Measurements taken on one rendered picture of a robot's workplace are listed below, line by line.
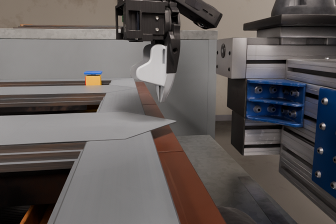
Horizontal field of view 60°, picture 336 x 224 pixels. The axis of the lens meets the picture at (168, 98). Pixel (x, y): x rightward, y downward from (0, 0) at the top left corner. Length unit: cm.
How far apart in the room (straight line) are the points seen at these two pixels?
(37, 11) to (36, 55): 269
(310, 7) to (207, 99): 76
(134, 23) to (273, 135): 44
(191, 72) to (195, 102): 14
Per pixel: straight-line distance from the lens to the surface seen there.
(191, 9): 46
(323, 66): 59
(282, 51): 70
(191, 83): 133
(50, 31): 132
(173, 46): 42
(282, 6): 75
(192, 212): 28
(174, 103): 133
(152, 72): 44
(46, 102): 86
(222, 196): 62
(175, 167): 37
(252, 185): 67
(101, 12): 385
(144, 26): 43
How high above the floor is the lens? 97
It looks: 10 degrees down
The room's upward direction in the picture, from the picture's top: straight up
